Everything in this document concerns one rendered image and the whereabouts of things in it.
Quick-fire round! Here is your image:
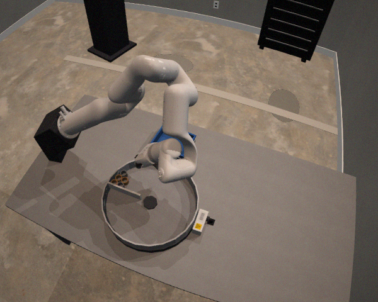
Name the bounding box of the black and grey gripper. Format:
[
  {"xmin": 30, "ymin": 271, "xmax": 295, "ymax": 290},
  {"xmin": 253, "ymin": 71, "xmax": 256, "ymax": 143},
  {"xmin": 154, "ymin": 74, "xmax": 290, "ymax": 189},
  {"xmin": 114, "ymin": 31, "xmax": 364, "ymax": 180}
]
[{"xmin": 134, "ymin": 142, "xmax": 157, "ymax": 168}]

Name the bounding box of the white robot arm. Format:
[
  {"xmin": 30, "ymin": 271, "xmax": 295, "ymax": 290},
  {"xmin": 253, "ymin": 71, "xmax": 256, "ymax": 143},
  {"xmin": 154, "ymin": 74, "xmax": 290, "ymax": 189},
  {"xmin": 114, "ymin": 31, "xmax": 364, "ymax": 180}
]
[{"xmin": 57, "ymin": 55, "xmax": 198, "ymax": 183}]

